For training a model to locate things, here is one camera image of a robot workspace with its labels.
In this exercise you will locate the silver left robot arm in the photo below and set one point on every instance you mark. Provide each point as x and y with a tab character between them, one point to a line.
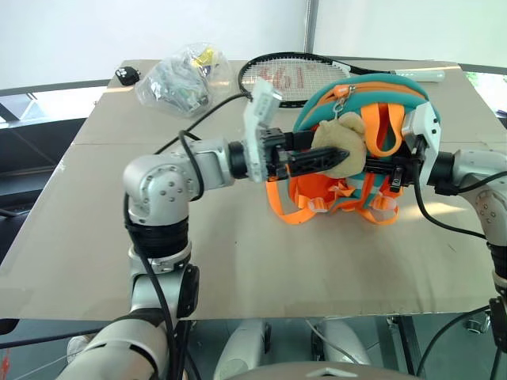
166	186

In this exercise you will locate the black power adapter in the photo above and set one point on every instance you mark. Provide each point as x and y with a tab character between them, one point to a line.
127	76

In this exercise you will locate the grey robot torso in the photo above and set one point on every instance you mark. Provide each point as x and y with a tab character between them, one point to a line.
325	373

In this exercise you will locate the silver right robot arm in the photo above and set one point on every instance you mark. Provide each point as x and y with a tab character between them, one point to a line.
471	166

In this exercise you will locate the white shoe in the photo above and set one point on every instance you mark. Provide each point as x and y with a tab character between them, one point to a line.
78	348

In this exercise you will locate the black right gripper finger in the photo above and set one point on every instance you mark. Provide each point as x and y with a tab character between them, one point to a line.
380	165

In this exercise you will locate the silver rounded robot leg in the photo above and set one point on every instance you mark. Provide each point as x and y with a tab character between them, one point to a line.
344	344
241	348

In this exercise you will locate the clear plastic bag of parts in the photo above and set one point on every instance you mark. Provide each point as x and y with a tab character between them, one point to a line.
178	83

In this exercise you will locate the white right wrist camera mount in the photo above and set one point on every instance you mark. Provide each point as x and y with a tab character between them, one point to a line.
429	126

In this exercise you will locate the black tennis racket white grip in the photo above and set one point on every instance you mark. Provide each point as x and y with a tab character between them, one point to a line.
289	77

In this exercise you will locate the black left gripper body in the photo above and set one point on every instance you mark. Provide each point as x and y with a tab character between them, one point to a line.
275	152

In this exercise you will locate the black table leg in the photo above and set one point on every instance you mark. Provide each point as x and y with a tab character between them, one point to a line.
408	344

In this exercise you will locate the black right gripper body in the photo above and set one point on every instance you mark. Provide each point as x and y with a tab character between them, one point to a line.
410	170

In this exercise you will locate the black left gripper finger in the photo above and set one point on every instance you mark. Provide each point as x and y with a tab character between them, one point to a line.
303	139
317	160

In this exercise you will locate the orange and teal backpack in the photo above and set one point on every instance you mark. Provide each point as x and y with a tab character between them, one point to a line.
376	84

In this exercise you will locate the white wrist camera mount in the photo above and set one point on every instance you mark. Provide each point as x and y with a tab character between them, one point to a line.
429	126
253	130

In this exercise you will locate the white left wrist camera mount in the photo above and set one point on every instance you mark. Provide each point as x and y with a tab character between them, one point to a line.
253	130

